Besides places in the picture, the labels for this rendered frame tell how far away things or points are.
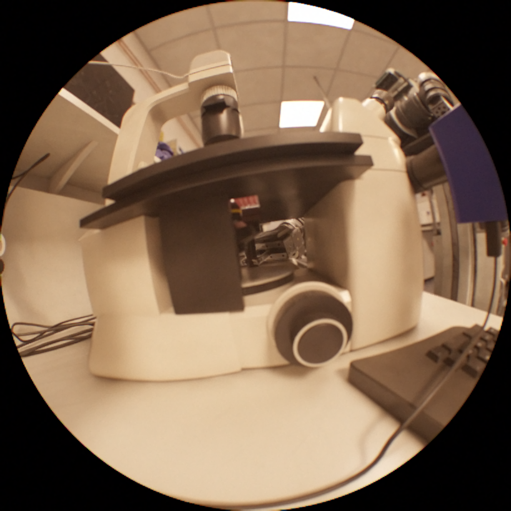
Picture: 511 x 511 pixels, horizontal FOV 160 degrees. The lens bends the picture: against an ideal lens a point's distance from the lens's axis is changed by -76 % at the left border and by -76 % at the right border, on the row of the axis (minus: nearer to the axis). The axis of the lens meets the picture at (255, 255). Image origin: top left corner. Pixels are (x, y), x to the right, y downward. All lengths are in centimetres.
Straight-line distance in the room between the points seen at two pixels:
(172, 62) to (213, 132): 186
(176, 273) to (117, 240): 9
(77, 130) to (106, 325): 48
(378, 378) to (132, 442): 18
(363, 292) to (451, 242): 96
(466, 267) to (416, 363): 95
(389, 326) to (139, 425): 25
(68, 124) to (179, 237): 48
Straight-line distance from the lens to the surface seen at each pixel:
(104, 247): 24
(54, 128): 59
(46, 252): 63
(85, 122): 56
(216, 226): 16
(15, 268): 59
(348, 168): 15
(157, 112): 42
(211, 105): 30
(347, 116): 23
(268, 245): 41
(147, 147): 38
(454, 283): 114
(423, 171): 22
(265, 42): 207
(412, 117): 92
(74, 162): 66
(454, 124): 19
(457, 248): 110
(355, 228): 17
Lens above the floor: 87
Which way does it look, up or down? 2 degrees down
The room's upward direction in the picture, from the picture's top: 8 degrees counter-clockwise
